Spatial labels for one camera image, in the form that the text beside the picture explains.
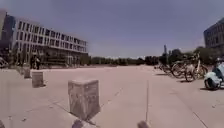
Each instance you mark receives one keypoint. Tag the row of trees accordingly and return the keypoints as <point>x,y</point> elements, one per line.
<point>133,61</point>

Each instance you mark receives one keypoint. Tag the pale paved plaza ground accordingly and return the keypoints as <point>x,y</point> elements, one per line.
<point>130,96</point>

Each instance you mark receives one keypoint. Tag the large stone block bollard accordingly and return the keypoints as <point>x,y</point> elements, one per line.
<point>83,98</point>

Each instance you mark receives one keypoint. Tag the robot's own part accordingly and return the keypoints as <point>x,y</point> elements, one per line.
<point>77,124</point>
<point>143,124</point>

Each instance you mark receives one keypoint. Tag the long white windowed building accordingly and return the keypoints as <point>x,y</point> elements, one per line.
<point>43,41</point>

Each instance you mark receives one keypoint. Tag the row of parked bicycles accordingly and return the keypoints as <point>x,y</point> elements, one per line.
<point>188,68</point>

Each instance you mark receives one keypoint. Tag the small stone block bollard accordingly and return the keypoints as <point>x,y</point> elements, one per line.
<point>27,73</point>
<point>37,79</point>

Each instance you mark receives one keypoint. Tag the group of people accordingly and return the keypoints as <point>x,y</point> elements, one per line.
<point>34,62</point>

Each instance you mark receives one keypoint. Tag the white scooter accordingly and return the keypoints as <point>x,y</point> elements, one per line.
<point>213,78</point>

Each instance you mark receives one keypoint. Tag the grey building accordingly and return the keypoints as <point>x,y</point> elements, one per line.
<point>215,35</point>

